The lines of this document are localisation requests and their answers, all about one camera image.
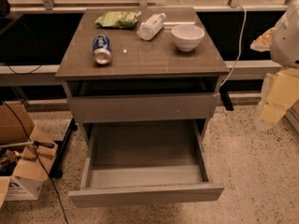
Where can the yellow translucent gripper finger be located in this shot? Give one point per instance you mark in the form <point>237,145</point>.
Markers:
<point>279,93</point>

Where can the grey drawer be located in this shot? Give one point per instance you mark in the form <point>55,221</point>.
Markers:
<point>86,109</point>
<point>147,162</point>

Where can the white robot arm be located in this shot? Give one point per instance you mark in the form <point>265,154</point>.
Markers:
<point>282,41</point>

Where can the closed grey top drawer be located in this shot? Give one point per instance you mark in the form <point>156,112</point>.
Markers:
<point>86,109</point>

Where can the grey drawer cabinet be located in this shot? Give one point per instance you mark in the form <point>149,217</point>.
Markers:
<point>139,67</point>

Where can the cardboard box on right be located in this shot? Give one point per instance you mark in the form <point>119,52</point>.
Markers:
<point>293,116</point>

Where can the cardboard box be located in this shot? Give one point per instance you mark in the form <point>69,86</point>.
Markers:
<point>23,169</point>
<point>293,116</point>

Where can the white ceramic bowl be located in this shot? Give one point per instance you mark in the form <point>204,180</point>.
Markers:
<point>187,36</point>

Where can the clear plastic water bottle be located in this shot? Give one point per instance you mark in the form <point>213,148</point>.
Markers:
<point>151,27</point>

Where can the blue soda can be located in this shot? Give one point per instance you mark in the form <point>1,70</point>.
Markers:
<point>102,50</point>

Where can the green chip bag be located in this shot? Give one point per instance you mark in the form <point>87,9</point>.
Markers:
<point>119,19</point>

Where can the black stand leg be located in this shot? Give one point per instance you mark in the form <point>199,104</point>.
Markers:
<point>56,170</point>

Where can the cardboard box on left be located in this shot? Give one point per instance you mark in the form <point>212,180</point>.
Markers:
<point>23,169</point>

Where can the black bracket behind cabinet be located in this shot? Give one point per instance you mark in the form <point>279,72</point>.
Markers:
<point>226,100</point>

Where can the black-handled tool in box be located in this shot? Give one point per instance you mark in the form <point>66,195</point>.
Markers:
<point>30,143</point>

